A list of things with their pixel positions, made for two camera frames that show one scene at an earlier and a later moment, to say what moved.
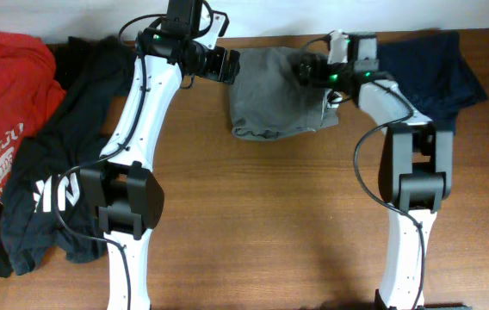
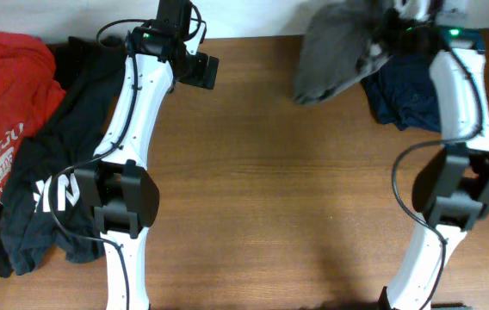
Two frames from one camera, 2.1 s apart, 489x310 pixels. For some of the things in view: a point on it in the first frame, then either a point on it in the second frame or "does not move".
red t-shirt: x=22 y=90 does not move
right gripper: x=312 y=58 → x=385 y=34
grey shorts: x=269 y=100 → x=336 y=49
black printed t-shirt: x=39 y=211 does not move
